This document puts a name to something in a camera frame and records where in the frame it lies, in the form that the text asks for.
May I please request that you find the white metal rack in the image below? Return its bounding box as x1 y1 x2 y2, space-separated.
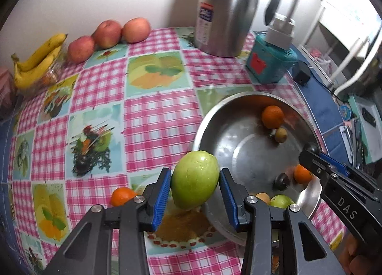
298 4 382 99

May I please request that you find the dark olive round fruit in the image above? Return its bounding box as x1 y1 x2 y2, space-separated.
274 127 288 144

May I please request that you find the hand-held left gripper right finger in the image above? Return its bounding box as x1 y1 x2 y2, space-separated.
219 168 342 275

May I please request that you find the yellow banana bunch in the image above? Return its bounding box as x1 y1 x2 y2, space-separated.
11 33 69 89

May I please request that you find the teal box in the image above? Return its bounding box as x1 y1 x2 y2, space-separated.
245 32 299 83

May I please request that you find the red apple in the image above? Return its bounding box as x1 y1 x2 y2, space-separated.
92 20 123 49
67 36 95 64
122 17 151 43

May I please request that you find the stainless steel bowl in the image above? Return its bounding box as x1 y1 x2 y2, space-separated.
192 92 324 247

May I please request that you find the black power adapter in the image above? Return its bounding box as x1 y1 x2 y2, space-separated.
294 63 311 86

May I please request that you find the clear plastic fruit container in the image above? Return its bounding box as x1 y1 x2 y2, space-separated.
39 51 67 88

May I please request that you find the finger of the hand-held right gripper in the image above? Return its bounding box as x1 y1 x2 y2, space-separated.
316 152 351 174
299 150 332 184

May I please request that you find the person's right hand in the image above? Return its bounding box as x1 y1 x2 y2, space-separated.
339 235 359 275

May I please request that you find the medium orange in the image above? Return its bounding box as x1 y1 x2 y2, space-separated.
293 164 313 184

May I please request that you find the large green guava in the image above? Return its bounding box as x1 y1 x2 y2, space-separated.
171 150 220 211

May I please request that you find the stainless steel thermos jug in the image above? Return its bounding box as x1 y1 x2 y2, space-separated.
194 0 283 58

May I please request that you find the white desk lamp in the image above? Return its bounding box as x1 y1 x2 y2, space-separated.
266 0 318 50

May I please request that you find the pink checked printed tablecloth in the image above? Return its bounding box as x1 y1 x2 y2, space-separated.
0 26 355 275

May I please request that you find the white green carton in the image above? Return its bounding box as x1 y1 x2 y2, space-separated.
348 94 382 165

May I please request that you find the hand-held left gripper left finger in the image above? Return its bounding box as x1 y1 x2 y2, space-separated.
43 168 173 275

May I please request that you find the large orange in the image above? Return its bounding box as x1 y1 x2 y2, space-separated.
261 105 285 129

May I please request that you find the small orange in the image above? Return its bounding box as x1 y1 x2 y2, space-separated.
111 187 139 207

